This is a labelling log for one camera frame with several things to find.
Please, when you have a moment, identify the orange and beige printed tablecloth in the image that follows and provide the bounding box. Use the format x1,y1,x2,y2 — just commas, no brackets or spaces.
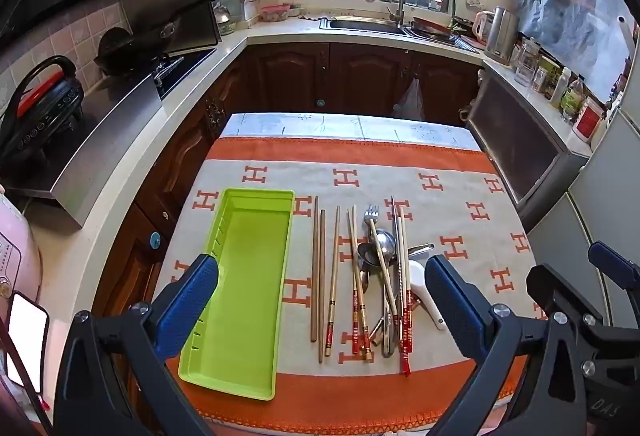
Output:
155,135,549,435

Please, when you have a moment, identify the green plastic utensil tray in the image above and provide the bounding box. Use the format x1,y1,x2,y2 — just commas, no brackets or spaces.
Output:
178,187,295,401

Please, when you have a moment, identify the white smartphone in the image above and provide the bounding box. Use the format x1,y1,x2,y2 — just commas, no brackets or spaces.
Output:
5,290,51,395

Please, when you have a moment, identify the black gas stove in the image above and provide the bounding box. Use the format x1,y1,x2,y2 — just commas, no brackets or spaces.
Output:
150,47,219,100

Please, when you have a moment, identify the brown wooden chopstick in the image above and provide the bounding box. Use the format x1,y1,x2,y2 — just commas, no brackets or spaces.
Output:
310,195,320,343
318,209,327,363

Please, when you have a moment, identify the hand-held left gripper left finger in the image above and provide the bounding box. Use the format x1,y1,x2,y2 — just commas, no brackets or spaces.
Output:
52,253,221,436

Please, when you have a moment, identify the glass jar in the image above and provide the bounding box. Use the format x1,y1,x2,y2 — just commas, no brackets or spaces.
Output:
513,36,542,88

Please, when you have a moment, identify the grey refrigerator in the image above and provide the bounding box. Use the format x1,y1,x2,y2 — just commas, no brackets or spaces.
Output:
564,106,640,317

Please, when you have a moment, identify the grey glass-door appliance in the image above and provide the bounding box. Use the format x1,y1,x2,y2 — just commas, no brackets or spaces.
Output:
466,65,592,233

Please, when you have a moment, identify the steel electric kettle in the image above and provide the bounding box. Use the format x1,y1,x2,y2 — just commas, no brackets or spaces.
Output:
483,6,519,66

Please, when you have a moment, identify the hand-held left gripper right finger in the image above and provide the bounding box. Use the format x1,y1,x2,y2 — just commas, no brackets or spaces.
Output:
424,255,551,436

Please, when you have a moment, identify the steel kitchen sink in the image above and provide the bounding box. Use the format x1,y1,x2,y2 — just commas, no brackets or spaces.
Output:
319,16,417,37

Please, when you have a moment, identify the black wok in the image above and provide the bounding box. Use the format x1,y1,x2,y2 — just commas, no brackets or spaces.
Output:
94,18,184,76

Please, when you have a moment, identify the red and white canister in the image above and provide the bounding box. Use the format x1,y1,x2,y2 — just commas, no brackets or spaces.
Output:
571,95,607,145

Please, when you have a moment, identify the large stainless steel spoon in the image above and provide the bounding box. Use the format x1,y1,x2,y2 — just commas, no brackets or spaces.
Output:
374,229,400,359

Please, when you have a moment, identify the stainless steel fork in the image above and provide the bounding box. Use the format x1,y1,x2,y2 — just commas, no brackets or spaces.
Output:
364,205,396,359

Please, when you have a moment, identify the stainless steel chopstick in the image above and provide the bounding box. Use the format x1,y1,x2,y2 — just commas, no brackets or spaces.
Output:
390,195,403,333

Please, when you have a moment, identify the hanging plastic bag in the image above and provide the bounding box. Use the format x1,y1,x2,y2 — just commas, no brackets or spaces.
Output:
393,76,426,122

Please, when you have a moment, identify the pink rice cooker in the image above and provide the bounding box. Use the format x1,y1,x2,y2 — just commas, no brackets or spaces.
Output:
0,193,44,299

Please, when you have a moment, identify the black and red electric cooker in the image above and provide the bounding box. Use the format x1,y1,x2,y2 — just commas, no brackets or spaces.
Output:
0,55,86,173

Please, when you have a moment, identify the silver teapot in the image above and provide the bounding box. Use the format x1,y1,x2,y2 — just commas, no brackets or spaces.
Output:
214,0,237,36

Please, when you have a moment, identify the flat-handled stainless steel spoon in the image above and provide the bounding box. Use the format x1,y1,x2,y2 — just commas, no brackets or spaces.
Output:
356,242,436,267

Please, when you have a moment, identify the red pan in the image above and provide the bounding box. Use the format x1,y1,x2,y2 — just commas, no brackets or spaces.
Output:
410,16,459,38

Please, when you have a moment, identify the white electric kettle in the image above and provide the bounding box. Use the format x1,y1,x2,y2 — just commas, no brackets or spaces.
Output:
472,10,494,48

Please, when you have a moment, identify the white plastic bottle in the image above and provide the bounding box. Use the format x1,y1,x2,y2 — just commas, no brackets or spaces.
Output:
549,66,572,110

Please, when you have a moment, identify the pale patterned table cover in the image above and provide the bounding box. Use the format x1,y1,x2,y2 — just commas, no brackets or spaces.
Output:
220,112,482,150

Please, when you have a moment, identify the stainless steel panel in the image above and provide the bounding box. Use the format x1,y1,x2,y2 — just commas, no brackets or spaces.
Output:
6,74,164,231

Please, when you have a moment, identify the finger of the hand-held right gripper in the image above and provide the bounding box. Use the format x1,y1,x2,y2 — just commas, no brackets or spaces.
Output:
587,241,640,293
526,263,569,325

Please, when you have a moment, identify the clear plastic bottle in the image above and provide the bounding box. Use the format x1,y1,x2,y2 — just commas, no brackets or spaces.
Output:
560,76,587,123

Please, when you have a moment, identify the white ceramic spoon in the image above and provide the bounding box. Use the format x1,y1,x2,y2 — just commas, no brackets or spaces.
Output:
406,259,447,331

